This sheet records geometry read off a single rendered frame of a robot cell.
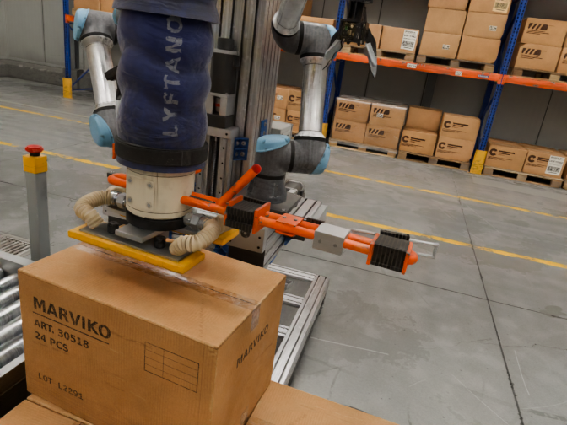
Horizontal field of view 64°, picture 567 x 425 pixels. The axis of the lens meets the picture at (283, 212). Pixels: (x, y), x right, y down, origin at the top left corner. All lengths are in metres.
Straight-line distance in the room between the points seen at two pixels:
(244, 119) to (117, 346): 0.98
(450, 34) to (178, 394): 7.51
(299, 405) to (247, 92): 1.12
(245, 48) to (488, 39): 6.68
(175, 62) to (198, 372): 0.69
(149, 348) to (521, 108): 8.97
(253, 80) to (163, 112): 0.76
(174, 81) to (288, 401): 1.00
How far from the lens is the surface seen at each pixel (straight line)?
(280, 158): 1.59
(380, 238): 1.02
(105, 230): 1.23
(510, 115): 9.62
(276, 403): 1.51
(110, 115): 1.76
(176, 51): 1.05
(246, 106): 1.81
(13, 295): 2.06
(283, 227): 1.04
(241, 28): 1.79
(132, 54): 1.08
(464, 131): 8.24
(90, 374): 1.34
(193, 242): 1.07
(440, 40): 8.14
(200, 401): 1.15
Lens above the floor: 1.57
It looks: 20 degrees down
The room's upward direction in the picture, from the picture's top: 8 degrees clockwise
